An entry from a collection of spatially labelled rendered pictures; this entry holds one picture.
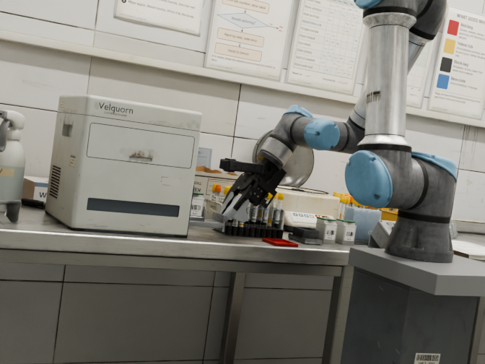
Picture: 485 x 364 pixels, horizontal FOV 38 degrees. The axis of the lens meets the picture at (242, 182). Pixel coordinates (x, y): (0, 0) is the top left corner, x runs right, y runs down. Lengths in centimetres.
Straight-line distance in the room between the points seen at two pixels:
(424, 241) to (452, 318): 18
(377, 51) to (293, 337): 141
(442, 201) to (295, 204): 66
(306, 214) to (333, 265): 31
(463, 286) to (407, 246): 18
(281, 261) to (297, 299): 89
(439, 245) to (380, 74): 39
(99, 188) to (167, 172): 16
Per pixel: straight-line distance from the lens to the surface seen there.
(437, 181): 160
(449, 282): 147
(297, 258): 181
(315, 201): 219
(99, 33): 227
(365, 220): 210
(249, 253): 174
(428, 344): 162
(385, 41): 157
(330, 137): 173
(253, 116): 247
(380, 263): 157
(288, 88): 249
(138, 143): 163
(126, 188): 163
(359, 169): 152
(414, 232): 161
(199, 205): 173
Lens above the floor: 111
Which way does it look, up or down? 3 degrees down
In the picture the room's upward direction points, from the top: 8 degrees clockwise
